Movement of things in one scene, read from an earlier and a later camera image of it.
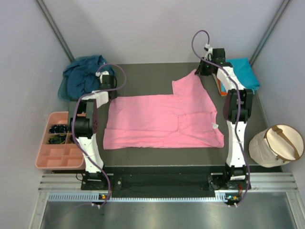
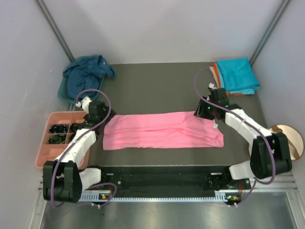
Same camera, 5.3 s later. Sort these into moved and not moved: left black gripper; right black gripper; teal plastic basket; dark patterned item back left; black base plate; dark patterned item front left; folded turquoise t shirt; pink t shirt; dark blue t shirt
Moved: pink t shirt; right black gripper; left black gripper
Not moved: folded turquoise t shirt; teal plastic basket; black base plate; dark patterned item back left; dark patterned item front left; dark blue t shirt
